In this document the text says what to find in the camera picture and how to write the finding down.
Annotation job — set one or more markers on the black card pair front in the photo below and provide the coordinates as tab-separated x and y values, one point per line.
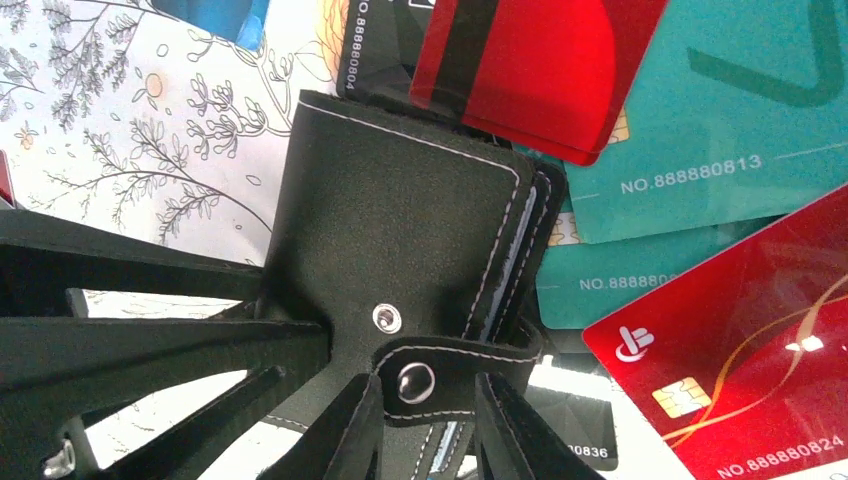
584	424

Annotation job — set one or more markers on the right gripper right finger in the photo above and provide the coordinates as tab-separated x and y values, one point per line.
513	442

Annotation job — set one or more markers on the black card holder wallet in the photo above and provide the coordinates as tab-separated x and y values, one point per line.
415	246

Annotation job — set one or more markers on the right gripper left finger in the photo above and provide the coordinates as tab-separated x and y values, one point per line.
345	442

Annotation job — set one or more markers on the black logo card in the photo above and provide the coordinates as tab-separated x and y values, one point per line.
380	50

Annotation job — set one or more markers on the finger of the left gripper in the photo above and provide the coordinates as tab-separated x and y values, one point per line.
56	369
47	253

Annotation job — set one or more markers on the red VIP card upper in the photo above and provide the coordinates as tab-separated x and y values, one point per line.
740	363

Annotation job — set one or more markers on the blue card near centre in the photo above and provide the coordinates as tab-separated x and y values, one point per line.
239	21

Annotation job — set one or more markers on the teal card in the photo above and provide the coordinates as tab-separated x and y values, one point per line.
580	283
738	111

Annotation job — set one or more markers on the red card black stripe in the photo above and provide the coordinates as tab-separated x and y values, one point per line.
549	75

